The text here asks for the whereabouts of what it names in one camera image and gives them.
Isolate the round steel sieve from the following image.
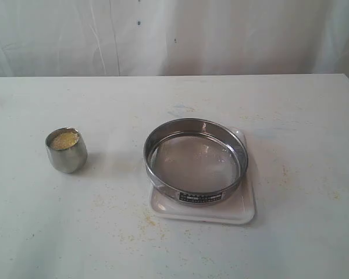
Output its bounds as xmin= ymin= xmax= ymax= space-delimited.
xmin=143 ymin=118 xmax=249 ymax=205

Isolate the stainless steel cup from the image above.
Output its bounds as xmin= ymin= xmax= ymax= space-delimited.
xmin=45 ymin=127 xmax=88 ymax=173

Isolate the yellow and white grain mixture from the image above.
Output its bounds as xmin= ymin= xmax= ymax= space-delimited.
xmin=50 ymin=132 xmax=79 ymax=151

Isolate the white square plastic tray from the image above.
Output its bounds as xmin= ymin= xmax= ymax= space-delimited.
xmin=149 ymin=137 xmax=255 ymax=226

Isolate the white backdrop curtain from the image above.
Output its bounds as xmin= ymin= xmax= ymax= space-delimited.
xmin=0 ymin=1 xmax=349 ymax=77

